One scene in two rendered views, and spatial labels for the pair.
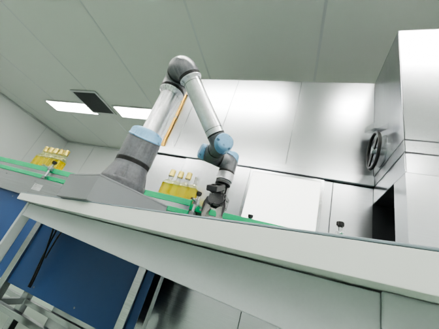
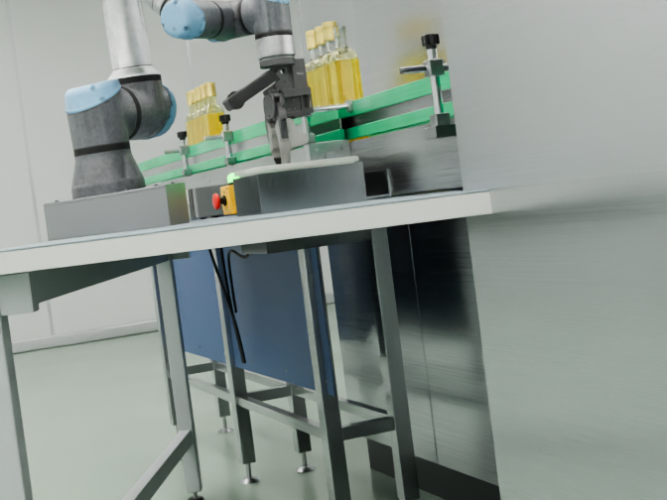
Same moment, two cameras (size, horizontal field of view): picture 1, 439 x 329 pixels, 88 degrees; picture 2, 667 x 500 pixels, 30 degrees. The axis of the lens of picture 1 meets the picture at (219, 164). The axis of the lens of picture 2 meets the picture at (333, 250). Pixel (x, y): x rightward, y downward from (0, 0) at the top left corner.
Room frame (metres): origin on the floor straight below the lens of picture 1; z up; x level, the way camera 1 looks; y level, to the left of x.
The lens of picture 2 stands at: (-0.65, -1.92, 0.77)
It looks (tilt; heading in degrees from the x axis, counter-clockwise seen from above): 2 degrees down; 48
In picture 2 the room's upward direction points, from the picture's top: 7 degrees counter-clockwise
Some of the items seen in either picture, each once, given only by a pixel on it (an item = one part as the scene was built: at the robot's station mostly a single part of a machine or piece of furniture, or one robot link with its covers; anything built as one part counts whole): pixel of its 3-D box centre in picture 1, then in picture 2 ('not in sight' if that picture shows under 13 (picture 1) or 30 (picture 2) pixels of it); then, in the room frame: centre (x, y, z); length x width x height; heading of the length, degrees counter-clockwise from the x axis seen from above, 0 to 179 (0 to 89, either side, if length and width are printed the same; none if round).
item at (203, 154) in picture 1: (211, 153); (224, 20); (0.94, 0.05, 1.15); 0.11 x 0.11 x 0.08; 16
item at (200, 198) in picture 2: not in sight; (206, 202); (1.34, 0.73, 0.79); 0.08 x 0.08 x 0.08; 68
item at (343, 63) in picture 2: (188, 202); (347, 95); (1.30, 0.10, 0.99); 0.06 x 0.06 x 0.21; 68
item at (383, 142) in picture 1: (376, 151); not in sight; (0.97, -0.77, 1.49); 0.21 x 0.05 x 0.21; 158
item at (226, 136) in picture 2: not in sight; (218, 141); (1.32, 0.62, 0.94); 0.07 x 0.04 x 0.13; 158
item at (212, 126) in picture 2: (57, 166); (214, 128); (1.71, 1.14, 1.02); 0.06 x 0.06 x 0.28; 68
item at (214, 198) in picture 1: (219, 194); (284, 89); (0.99, -0.05, 0.99); 0.09 x 0.08 x 0.12; 157
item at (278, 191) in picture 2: not in sight; (311, 187); (1.03, -0.04, 0.79); 0.27 x 0.17 x 0.08; 158
